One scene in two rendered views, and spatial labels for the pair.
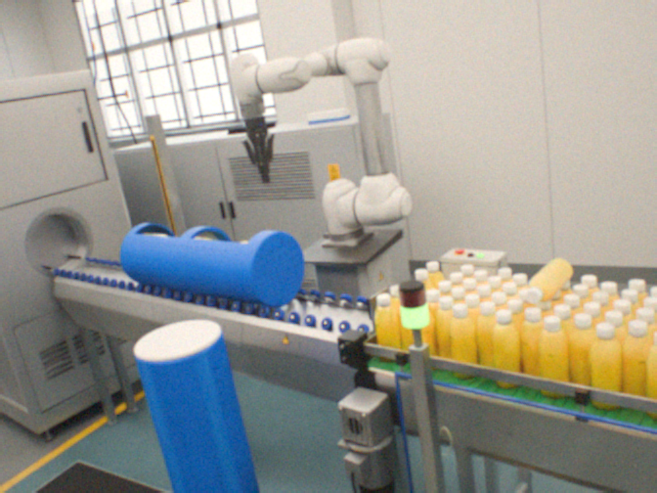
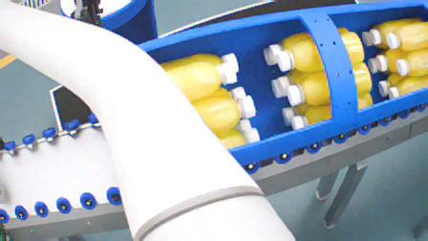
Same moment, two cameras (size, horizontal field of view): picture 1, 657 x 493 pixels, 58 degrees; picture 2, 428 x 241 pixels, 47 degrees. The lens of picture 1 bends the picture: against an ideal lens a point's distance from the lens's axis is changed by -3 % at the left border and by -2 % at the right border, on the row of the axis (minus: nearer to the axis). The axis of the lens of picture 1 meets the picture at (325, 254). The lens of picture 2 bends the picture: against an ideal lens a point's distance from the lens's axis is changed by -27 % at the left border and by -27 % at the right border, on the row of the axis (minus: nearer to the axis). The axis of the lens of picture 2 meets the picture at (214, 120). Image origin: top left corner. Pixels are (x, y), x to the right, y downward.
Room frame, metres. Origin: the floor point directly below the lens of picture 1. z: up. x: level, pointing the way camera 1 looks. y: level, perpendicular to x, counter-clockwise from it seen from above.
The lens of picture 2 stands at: (2.63, -0.19, 2.20)
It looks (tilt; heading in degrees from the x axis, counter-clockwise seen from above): 63 degrees down; 126
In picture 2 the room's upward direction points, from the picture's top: 4 degrees counter-clockwise
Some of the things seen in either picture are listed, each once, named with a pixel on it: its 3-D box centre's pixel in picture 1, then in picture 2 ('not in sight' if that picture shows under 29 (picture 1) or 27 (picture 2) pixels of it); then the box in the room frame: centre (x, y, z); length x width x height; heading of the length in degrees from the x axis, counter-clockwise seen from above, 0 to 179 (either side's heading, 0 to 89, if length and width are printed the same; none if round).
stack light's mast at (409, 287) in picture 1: (415, 315); not in sight; (1.32, -0.19, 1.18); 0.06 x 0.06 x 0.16
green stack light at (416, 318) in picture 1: (415, 313); not in sight; (1.32, -0.19, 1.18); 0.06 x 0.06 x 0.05
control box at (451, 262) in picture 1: (474, 268); not in sight; (1.92, -0.49, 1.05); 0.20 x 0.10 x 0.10; 48
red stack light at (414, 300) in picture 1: (413, 295); not in sight; (1.32, -0.19, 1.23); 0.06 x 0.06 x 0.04
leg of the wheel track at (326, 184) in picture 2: not in sight; (334, 163); (2.50, 0.68, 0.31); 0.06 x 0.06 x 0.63; 48
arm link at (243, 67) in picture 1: (249, 76); not in sight; (2.14, 0.16, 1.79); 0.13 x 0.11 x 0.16; 57
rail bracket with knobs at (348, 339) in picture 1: (355, 349); not in sight; (1.67, -0.04, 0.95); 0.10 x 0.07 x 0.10; 138
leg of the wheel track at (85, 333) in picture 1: (99, 376); not in sight; (3.16, 1.41, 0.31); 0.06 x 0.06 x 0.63; 48
